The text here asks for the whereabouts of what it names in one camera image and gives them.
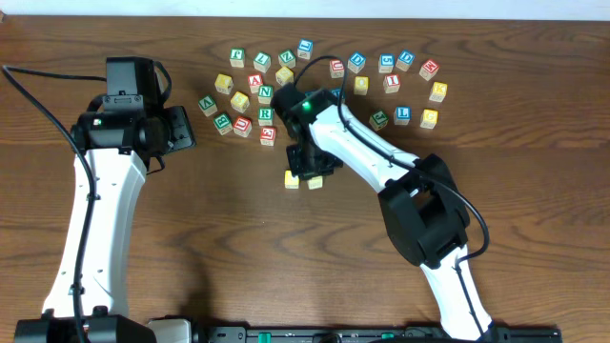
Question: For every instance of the blue S block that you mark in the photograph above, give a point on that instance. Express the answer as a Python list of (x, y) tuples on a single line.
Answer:
[(386, 63)]

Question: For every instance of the red 3 block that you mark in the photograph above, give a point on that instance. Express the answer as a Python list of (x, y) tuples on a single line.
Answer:
[(267, 136)]

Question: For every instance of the green Z block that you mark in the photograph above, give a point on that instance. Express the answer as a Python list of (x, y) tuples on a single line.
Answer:
[(287, 59)]

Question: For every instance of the green L block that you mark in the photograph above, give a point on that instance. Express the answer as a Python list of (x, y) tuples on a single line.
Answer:
[(262, 62)]

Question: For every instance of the green R block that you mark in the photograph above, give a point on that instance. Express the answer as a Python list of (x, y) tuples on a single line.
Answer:
[(265, 116)]

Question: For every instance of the yellow W block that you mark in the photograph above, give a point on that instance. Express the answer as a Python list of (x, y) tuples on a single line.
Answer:
[(240, 102)]

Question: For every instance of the blue D block right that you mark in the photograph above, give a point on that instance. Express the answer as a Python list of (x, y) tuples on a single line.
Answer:
[(405, 60)]

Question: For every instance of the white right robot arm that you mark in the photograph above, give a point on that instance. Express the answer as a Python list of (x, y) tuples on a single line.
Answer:
[(424, 214)]

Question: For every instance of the green J block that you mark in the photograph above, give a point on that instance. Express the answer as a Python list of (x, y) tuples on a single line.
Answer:
[(378, 120)]

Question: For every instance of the red A block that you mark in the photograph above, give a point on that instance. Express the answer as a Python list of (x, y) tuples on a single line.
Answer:
[(255, 81)]

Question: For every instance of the blue d block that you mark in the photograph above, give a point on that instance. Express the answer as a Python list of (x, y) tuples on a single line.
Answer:
[(405, 60), (356, 62)]

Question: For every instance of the yellow G block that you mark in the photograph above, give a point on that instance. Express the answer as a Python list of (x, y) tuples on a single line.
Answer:
[(428, 119)]

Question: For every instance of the red E block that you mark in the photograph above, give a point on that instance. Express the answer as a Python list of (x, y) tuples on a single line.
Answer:
[(429, 69)]

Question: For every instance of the red I block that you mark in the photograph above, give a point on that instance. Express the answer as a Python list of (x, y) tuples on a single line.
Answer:
[(391, 83)]

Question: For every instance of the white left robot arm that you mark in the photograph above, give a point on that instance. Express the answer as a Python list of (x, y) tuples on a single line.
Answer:
[(114, 141)]

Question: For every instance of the green V block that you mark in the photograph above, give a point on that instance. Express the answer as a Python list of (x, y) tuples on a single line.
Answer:
[(207, 105)]

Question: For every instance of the yellow K block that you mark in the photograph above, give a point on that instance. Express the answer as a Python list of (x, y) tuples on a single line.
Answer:
[(438, 92)]

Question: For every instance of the red U block left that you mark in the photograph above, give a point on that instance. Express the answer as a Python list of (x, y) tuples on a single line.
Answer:
[(242, 126)]

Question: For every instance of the green B block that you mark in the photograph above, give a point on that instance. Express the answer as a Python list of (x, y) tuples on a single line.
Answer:
[(223, 123)]

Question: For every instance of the red u block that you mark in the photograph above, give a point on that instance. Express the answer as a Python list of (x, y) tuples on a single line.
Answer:
[(242, 126), (336, 68)]

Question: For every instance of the blue L block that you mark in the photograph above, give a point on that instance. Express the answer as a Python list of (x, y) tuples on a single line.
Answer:
[(402, 116)]

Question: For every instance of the yellow o block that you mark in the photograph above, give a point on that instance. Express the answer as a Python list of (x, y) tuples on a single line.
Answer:
[(361, 85), (315, 183)]

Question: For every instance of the green N block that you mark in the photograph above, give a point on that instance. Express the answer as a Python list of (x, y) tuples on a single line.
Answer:
[(265, 94)]

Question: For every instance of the yellow block left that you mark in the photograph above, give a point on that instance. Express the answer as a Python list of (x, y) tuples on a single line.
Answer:
[(224, 83)]

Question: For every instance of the yellow block centre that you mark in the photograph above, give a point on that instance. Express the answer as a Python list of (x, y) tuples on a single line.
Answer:
[(284, 76)]

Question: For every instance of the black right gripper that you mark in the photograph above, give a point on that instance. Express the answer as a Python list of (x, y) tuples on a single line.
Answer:
[(313, 163)]

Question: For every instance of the blue block top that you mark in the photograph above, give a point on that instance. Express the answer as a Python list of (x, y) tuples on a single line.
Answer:
[(305, 49)]

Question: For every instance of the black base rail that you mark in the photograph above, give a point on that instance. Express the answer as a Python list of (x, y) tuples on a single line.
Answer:
[(425, 334)]

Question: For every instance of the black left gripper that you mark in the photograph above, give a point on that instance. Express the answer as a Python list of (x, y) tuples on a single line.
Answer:
[(180, 126)]

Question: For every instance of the blue T block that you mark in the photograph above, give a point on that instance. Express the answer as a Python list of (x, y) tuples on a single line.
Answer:
[(337, 92)]

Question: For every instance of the yellow C block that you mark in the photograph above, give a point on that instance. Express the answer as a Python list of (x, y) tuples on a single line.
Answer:
[(291, 182)]

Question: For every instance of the green P block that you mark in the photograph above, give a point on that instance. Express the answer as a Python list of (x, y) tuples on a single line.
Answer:
[(237, 58)]

